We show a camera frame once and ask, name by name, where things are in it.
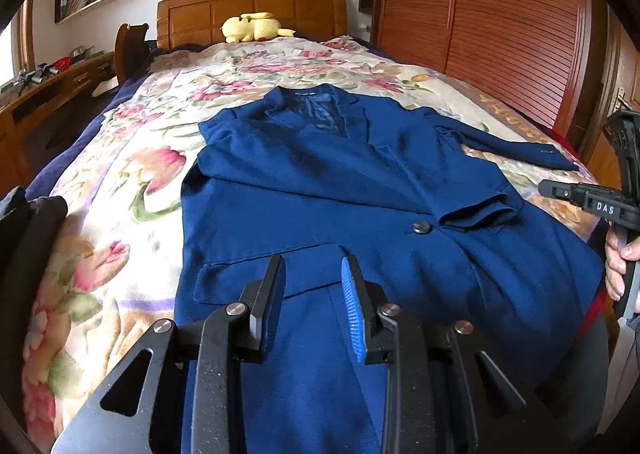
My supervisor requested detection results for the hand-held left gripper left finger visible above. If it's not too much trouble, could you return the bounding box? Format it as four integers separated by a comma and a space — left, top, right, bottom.
50, 255, 287, 454

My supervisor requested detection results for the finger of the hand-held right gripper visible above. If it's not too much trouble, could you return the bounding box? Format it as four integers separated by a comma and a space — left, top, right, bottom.
539, 179, 578, 205

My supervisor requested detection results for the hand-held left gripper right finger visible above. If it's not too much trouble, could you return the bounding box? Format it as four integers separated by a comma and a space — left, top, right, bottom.
340, 255, 576, 454

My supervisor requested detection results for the blue blazer jacket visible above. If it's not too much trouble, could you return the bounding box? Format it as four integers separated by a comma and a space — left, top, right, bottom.
177, 82, 606, 454

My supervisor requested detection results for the person's right hand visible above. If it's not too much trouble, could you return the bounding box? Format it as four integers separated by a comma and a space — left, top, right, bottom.
604, 234, 640, 301

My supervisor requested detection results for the wooden door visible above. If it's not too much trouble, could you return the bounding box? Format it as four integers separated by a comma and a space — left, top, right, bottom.
582, 4, 640, 185

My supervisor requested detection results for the floral blanket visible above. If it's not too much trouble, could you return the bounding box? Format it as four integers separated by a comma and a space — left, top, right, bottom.
22, 34, 601, 454

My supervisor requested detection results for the wooden louvered wardrobe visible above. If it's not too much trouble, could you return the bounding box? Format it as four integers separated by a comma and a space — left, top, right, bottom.
372, 0, 608, 155

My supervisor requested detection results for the navy bed sheet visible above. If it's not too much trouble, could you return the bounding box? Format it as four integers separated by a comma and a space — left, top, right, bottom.
25, 48, 166, 205

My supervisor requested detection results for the black clothing pile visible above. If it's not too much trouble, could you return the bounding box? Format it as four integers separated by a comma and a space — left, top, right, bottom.
146, 40, 226, 55

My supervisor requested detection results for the yellow plush toy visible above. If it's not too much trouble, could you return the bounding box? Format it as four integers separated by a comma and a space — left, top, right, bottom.
221, 11, 297, 44

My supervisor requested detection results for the wooden headboard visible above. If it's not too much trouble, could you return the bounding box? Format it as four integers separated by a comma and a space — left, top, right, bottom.
156, 0, 348, 50

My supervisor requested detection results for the wooden desk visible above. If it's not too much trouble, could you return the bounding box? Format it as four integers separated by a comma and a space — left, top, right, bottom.
0, 51, 118, 185

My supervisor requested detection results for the window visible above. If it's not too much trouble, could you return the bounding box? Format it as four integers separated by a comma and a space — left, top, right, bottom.
0, 8, 22, 90

